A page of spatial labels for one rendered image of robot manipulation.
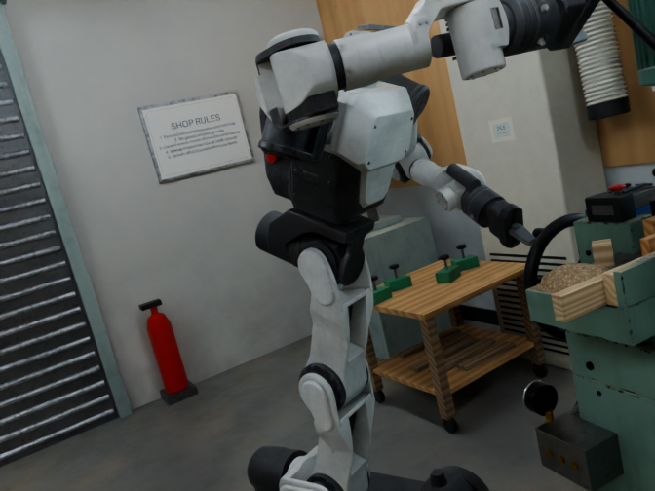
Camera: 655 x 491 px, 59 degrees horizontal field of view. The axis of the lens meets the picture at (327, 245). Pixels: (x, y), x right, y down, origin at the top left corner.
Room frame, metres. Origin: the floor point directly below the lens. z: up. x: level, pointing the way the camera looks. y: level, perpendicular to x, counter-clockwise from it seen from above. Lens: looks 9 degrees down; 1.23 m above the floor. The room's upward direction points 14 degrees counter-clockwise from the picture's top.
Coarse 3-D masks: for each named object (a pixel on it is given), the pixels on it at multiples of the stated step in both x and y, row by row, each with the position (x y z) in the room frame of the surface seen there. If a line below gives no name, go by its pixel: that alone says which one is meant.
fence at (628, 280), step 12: (636, 264) 0.81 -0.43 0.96; (648, 264) 0.81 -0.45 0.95; (624, 276) 0.80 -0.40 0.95; (636, 276) 0.80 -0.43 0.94; (648, 276) 0.81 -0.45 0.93; (624, 288) 0.79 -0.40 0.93; (636, 288) 0.80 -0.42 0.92; (648, 288) 0.81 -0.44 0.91; (624, 300) 0.80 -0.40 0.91; (636, 300) 0.80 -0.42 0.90
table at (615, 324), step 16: (624, 256) 1.04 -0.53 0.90; (640, 256) 1.01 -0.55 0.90; (528, 288) 0.99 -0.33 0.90; (528, 304) 0.98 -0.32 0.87; (544, 304) 0.95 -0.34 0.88; (640, 304) 0.80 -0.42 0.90; (544, 320) 0.95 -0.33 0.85; (576, 320) 0.89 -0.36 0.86; (592, 320) 0.86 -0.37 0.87; (608, 320) 0.83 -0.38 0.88; (624, 320) 0.80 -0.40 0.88; (640, 320) 0.80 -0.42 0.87; (608, 336) 0.83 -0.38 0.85; (624, 336) 0.80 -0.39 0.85; (640, 336) 0.80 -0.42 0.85
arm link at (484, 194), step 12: (480, 192) 1.40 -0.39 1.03; (492, 192) 1.40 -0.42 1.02; (480, 204) 1.38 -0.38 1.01; (492, 204) 1.38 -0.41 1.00; (504, 204) 1.35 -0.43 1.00; (480, 216) 1.39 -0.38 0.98; (492, 216) 1.35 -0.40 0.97; (504, 216) 1.31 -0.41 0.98; (516, 216) 1.32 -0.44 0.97; (492, 228) 1.38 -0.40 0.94; (504, 228) 1.32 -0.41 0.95; (504, 240) 1.34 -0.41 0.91; (516, 240) 1.37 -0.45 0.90
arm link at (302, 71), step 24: (312, 48) 0.83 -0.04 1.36; (336, 48) 0.83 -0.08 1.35; (360, 48) 0.82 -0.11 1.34; (384, 48) 0.83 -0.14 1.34; (408, 48) 0.83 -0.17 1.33; (288, 72) 0.85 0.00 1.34; (312, 72) 0.82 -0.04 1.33; (336, 72) 0.82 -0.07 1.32; (360, 72) 0.83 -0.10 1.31; (384, 72) 0.84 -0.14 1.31; (288, 96) 0.85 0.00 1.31; (312, 96) 0.83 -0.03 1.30; (336, 96) 0.85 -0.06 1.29; (288, 120) 0.86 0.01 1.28
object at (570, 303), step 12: (600, 276) 0.84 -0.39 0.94; (576, 288) 0.81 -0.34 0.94; (588, 288) 0.81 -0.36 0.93; (600, 288) 0.82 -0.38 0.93; (552, 300) 0.81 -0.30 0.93; (564, 300) 0.80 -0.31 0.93; (576, 300) 0.81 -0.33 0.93; (588, 300) 0.81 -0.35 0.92; (600, 300) 0.82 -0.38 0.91; (564, 312) 0.80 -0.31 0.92; (576, 312) 0.80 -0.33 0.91; (588, 312) 0.81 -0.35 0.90
